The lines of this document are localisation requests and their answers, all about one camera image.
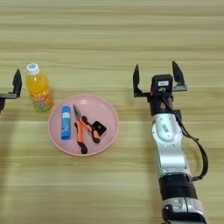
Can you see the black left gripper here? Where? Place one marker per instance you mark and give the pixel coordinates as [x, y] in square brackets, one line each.
[1, 104]

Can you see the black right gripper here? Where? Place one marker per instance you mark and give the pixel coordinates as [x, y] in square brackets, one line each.
[156, 107]

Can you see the orange juice bottle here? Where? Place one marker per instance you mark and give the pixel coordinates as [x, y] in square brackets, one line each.
[39, 90]

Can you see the pink round plate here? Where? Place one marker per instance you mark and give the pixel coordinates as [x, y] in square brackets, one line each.
[108, 116]

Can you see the orange black pliers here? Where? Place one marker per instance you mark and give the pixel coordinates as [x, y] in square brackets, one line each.
[80, 134]

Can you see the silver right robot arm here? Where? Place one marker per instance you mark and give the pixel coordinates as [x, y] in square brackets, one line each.
[170, 151]

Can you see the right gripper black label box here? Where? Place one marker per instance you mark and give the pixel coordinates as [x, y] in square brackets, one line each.
[162, 83]

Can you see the blue glue stick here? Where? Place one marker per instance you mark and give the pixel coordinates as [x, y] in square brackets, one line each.
[66, 125]

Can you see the small black square block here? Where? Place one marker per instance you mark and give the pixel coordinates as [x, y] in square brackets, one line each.
[99, 128]

